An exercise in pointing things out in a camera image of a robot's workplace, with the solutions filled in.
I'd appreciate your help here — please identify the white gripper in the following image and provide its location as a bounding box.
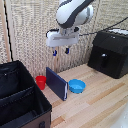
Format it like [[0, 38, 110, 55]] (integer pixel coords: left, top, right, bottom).
[[45, 27, 81, 57]]

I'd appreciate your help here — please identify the blue plastic bowl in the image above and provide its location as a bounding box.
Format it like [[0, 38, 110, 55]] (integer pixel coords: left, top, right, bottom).
[[68, 78, 87, 95]]

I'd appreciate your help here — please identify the black cable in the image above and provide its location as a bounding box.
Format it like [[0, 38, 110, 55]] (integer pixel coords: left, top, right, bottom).
[[79, 17, 128, 37]]

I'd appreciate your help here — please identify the red plastic cup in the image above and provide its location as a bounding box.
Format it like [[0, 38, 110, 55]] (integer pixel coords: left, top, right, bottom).
[[35, 75, 48, 91]]

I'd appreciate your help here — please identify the black fabric storage case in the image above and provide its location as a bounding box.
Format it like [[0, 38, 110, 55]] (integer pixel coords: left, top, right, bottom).
[[0, 60, 53, 128]]

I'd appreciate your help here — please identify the black paper shredder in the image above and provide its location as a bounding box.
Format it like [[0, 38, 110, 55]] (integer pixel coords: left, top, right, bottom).
[[87, 28, 128, 80]]

